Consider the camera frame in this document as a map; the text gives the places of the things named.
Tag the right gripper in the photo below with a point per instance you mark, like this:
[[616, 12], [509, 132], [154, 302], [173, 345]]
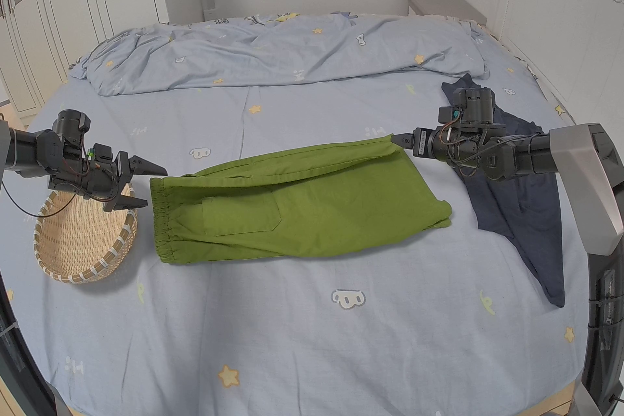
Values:
[[429, 143]]

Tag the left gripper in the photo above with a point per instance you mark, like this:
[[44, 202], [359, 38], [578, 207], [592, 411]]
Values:
[[109, 185]]

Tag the green shorts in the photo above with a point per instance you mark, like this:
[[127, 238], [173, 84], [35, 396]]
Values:
[[312, 199]]

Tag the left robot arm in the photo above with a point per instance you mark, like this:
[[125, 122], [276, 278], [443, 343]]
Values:
[[44, 151]]

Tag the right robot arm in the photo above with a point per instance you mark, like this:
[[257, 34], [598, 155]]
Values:
[[570, 160]]

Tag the round woven basket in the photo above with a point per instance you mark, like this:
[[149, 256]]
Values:
[[83, 248]]

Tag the dark blue garment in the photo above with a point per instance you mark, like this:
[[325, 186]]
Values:
[[536, 219]]

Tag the bed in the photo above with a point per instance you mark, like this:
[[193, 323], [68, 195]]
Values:
[[312, 331]]

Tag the grey bedside table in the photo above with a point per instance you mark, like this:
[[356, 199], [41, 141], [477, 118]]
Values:
[[443, 4]]

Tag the pale blue quilt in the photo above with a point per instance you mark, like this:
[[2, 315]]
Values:
[[292, 53]]

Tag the white wardrobe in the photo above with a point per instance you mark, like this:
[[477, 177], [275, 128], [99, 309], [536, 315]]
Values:
[[73, 14]]

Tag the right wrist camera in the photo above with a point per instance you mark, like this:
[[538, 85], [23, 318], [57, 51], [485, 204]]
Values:
[[447, 115]]

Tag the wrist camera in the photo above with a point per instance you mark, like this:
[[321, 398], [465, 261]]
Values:
[[447, 115], [103, 153]]

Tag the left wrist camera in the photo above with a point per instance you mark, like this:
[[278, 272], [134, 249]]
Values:
[[103, 153]]

